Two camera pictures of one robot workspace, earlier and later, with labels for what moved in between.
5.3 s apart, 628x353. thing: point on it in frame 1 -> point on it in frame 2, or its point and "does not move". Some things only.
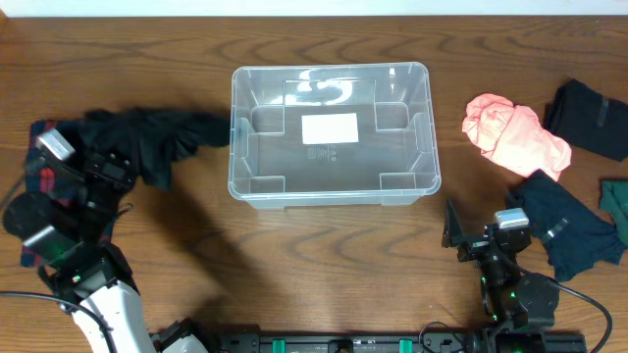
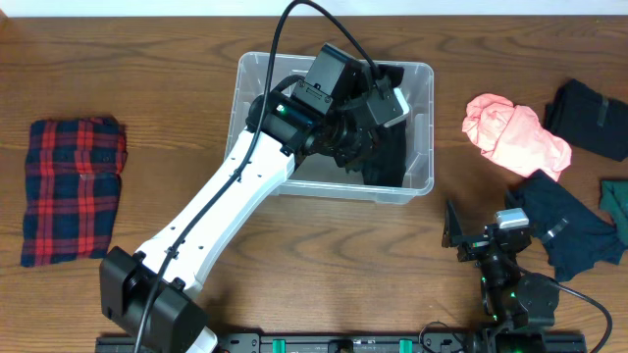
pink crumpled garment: [514, 136] does not move
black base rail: [377, 342] does not move
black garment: [154, 137] -> [388, 166]
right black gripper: [454, 236] does not move
